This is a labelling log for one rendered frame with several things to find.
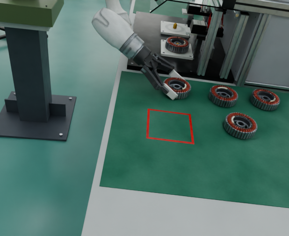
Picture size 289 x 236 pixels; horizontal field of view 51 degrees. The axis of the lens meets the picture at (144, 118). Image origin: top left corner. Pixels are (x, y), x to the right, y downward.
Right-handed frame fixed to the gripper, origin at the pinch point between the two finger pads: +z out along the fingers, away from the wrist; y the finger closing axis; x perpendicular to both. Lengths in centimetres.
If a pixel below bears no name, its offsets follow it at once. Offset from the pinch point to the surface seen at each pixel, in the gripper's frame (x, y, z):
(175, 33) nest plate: -6, -48, -13
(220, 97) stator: 9.6, -0.4, 14.6
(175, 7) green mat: -16, -94, -23
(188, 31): 6.8, -30.8, -10.0
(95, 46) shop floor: -122, -147, -59
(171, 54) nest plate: -3.8, -23.5, -8.6
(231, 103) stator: 10.9, -0.7, 19.4
